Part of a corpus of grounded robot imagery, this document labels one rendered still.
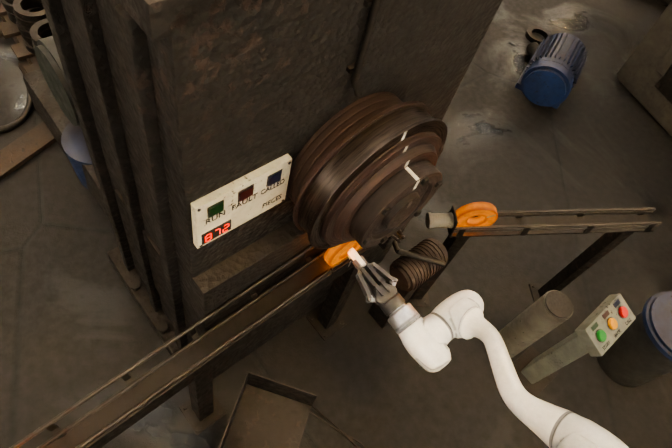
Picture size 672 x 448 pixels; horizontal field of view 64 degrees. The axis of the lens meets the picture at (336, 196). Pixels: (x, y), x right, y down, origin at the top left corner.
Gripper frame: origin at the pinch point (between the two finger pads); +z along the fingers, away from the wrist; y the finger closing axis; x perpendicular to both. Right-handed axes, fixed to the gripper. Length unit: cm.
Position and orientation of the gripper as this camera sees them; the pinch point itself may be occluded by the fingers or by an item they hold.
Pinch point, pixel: (356, 258)
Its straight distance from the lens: 173.1
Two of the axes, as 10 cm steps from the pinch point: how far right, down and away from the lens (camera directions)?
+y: 7.6, -4.5, 4.7
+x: 2.3, -4.9, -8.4
